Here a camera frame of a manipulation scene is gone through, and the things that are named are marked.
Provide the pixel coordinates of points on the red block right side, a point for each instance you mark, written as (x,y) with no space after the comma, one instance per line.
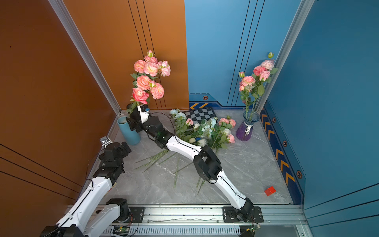
(269,191)

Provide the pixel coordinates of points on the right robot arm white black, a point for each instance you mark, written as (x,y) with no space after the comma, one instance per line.
(242,204)

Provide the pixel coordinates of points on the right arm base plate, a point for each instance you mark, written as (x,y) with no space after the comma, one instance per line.
(230,215)

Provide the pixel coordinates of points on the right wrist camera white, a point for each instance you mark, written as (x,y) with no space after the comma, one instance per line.
(144,112)

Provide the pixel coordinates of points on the deep pink rose stem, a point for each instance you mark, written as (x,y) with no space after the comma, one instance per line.
(139,97)

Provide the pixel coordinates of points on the pale pink carnation stem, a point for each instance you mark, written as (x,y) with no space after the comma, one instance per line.
(269,63)

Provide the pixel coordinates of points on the aluminium corner post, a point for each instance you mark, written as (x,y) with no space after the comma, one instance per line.
(68,23)
(292,34)

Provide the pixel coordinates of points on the black cylindrical vase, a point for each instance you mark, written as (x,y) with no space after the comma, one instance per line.
(133,112)

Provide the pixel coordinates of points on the aluminium front rail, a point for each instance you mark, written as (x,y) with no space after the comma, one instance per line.
(212,214)

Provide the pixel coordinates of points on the right green circuit board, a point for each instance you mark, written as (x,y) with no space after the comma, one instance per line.
(253,228)

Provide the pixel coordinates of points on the left aluminium corner post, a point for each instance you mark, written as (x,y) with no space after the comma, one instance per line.
(68,23)

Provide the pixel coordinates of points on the pale pink double stem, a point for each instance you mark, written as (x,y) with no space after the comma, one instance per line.
(164,68)

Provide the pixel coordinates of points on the left green circuit board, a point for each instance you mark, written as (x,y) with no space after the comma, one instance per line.
(120,231)

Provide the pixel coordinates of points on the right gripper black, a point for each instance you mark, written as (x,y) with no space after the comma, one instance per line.
(135,124)

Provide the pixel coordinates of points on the teal ceramic vase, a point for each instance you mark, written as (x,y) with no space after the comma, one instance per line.
(131,137)

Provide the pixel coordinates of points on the blue purple glass vase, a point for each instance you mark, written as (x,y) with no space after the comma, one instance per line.
(244,132)

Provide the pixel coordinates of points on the peach double bloom stem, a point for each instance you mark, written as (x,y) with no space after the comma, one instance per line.
(146,67)

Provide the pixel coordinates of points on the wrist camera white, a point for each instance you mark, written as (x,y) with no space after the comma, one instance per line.
(144,112)
(105,141)

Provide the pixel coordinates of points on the right aluminium corner post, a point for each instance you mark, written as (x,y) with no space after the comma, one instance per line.
(292,34)

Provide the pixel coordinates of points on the black white chessboard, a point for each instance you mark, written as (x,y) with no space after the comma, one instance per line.
(198,115)

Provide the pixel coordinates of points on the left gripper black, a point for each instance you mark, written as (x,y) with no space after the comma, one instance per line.
(124,152)

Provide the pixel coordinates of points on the pink double bloom stem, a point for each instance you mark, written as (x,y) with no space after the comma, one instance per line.
(246,90)

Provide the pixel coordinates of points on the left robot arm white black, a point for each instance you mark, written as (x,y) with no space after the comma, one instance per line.
(77,221)

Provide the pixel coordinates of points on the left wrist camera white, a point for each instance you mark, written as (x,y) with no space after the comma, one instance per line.
(105,141)

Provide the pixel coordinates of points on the large peach bloom stem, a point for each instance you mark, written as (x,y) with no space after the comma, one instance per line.
(155,90)

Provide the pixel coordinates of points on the green circuit board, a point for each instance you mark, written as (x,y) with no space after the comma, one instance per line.
(120,231)
(253,228)

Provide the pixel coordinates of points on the bunch of pink flowers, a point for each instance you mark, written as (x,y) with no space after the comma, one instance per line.
(199,143)

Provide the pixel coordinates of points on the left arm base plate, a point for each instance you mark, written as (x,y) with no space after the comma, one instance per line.
(132,215)

